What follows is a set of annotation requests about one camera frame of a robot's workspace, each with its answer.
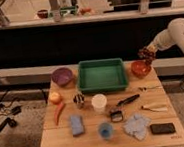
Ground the dark purple grape bunch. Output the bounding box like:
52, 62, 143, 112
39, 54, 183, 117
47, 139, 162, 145
138, 47, 156, 65

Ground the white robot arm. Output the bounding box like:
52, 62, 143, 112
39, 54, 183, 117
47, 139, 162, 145
147, 18, 184, 53

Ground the purple bowl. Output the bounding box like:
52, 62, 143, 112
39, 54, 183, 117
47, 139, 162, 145
51, 67, 74, 86

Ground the red bowl in background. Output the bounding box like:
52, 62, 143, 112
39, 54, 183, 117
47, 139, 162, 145
37, 9, 48, 19

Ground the metal spoon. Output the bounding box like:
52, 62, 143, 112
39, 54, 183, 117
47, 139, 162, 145
139, 86, 163, 91

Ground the black marker pen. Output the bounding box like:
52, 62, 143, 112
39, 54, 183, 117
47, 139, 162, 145
117, 94, 140, 107

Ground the green plastic tray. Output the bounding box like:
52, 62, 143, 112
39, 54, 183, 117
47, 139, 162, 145
77, 58, 128, 94

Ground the white cup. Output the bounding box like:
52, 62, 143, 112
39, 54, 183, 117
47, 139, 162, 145
91, 94, 107, 113

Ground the light blue cloth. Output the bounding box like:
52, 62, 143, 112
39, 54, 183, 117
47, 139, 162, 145
123, 114, 151, 141

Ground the black phone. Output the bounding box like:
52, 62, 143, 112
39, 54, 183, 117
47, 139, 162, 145
149, 123, 175, 135

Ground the striped small cup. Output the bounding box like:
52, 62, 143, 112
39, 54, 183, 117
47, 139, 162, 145
73, 94, 85, 109

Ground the blue cup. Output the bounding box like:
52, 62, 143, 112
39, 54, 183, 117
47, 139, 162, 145
97, 122, 114, 140

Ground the green object in background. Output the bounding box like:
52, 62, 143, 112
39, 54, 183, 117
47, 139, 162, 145
47, 5, 79, 20

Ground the blue sponge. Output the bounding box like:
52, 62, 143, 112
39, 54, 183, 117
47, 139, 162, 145
70, 115, 85, 137

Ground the yellow red apple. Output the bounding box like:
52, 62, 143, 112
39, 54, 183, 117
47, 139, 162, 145
49, 92, 62, 105

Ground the orange carrot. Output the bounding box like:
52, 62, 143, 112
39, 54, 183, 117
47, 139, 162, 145
54, 102, 64, 126

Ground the white handled knife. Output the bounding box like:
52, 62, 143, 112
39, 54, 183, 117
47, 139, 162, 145
141, 104, 168, 112

